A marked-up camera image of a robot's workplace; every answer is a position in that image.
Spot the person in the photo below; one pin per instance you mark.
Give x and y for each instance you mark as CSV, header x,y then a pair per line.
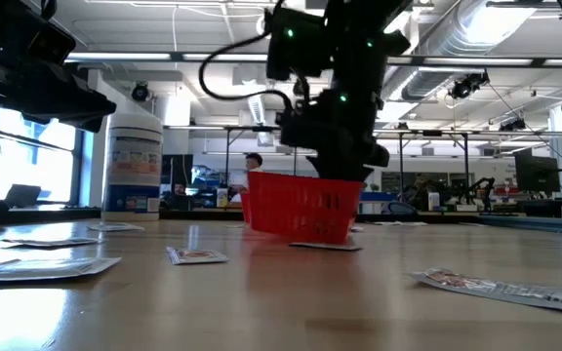
x,y
253,161

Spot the black ceiling spotlight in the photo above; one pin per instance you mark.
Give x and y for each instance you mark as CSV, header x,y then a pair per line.
x,y
466,85
512,124
140,91

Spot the white packet black print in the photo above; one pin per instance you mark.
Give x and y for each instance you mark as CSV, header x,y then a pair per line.
x,y
115,226
42,268
49,242
356,228

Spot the white wipes canister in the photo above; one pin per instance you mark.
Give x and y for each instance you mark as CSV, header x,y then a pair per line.
x,y
132,161

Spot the white first aid packet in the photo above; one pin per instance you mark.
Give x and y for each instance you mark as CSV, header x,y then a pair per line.
x,y
327,246
234,225
400,223

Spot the dark laptop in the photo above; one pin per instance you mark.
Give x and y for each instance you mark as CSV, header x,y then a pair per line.
x,y
22,195

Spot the black computer monitor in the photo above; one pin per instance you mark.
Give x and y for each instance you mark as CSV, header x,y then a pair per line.
x,y
537,173

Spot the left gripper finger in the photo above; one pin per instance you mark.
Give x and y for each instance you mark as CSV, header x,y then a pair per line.
x,y
86,123
81,100

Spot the white packet red print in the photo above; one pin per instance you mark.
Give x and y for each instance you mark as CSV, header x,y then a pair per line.
x,y
505,292
195,256

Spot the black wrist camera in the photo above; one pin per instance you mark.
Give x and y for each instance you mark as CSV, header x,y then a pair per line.
x,y
56,44
300,49

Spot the silver ventilation duct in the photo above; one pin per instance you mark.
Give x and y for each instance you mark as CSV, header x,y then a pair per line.
x,y
456,34

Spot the black metal stand frame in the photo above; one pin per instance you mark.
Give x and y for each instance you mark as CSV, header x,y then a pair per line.
x,y
247,128
432,132

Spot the red plastic slotted basket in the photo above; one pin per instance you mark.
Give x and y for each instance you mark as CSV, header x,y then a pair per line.
x,y
300,209
245,207

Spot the white bottle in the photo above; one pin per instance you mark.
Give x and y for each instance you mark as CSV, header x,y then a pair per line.
x,y
433,201

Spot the white yellow carton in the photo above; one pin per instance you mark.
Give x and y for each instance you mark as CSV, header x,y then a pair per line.
x,y
221,197

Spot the blue bin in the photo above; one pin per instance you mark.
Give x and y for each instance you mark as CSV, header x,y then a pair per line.
x,y
378,196

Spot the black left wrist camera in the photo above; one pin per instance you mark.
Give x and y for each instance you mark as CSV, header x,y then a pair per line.
x,y
56,44

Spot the black aluminium table frame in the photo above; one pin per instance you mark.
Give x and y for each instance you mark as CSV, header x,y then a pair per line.
x,y
188,214

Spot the black bar with light strips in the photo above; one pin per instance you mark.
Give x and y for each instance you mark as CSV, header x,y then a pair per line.
x,y
115,56

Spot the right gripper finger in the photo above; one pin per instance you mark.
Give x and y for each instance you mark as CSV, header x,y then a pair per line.
x,y
330,169
354,171

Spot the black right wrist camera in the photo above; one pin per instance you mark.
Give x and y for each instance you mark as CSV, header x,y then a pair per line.
x,y
300,49

